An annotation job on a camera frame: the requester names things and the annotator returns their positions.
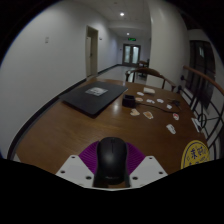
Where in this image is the open side doorway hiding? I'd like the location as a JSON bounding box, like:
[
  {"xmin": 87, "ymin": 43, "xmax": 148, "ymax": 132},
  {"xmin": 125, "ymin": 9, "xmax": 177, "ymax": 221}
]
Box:
[{"xmin": 85, "ymin": 25, "xmax": 100, "ymax": 79}]

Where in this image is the white cutout sticker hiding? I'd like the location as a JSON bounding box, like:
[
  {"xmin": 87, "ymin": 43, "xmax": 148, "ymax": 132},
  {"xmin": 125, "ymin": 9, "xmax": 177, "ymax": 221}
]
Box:
[{"xmin": 165, "ymin": 123, "xmax": 177, "ymax": 135}]

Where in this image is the black computer mouse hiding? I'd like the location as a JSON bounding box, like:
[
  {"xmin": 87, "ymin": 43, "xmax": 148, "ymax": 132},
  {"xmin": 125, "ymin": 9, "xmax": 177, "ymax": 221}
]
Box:
[{"xmin": 93, "ymin": 136, "xmax": 131, "ymax": 189}]

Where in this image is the orange and white sticker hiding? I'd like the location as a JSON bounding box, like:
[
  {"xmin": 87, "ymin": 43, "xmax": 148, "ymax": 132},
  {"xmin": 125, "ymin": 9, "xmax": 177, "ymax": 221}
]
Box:
[{"xmin": 142, "ymin": 111, "xmax": 155, "ymax": 120}]

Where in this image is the black cable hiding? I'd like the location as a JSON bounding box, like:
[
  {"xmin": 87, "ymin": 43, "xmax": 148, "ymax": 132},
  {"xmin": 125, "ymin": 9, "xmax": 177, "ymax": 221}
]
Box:
[{"xmin": 134, "ymin": 97, "xmax": 183, "ymax": 114}]

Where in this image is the white flat packet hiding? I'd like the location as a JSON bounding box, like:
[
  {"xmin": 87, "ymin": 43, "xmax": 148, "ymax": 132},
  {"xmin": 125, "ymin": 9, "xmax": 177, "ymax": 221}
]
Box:
[{"xmin": 143, "ymin": 86, "xmax": 156, "ymax": 95}]

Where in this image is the dark window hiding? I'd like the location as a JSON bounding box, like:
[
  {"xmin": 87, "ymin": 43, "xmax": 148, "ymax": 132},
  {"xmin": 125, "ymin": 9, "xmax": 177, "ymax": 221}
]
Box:
[{"xmin": 188, "ymin": 39, "xmax": 216, "ymax": 101}]

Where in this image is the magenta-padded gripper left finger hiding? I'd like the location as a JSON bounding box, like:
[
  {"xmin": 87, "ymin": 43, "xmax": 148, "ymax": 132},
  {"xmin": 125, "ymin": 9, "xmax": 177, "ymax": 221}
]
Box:
[{"xmin": 55, "ymin": 141, "xmax": 100, "ymax": 188}]

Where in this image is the black railing with wooden handrail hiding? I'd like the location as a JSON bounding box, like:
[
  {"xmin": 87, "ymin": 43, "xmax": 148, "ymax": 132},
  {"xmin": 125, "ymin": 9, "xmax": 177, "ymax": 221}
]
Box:
[{"xmin": 176, "ymin": 64, "xmax": 224, "ymax": 161}]

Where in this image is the wooden chair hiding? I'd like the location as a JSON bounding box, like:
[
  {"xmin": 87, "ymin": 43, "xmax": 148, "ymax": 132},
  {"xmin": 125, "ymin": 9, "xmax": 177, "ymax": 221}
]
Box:
[{"xmin": 124, "ymin": 67, "xmax": 178, "ymax": 93}]

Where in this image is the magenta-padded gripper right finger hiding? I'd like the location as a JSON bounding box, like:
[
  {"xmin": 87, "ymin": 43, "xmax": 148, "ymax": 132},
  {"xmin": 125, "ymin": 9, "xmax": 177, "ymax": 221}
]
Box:
[{"xmin": 126, "ymin": 141, "xmax": 169, "ymax": 188}]

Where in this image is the beige cutout sticker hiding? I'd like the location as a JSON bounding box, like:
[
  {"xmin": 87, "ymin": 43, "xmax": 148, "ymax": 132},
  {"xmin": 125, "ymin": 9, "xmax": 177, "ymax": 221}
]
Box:
[{"xmin": 129, "ymin": 108, "xmax": 141, "ymax": 117}]

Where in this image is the glass double door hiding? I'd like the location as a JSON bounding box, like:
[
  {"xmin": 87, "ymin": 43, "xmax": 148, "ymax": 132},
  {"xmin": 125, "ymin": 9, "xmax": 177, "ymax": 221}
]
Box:
[{"xmin": 121, "ymin": 43, "xmax": 142, "ymax": 67}]

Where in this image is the round yellow mouse pad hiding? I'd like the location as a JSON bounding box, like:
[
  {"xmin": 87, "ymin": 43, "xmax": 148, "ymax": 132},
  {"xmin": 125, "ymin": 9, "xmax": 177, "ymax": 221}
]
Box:
[{"xmin": 180, "ymin": 139, "xmax": 212, "ymax": 170}]

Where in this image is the black rectangular desk mat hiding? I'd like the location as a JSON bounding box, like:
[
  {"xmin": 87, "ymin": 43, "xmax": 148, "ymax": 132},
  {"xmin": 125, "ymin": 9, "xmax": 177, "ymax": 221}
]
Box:
[{"xmin": 58, "ymin": 80, "xmax": 129, "ymax": 118}]

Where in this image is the small black box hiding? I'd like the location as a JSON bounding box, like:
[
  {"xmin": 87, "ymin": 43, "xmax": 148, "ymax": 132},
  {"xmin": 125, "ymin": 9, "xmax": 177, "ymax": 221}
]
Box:
[{"xmin": 121, "ymin": 94, "xmax": 137, "ymax": 108}]

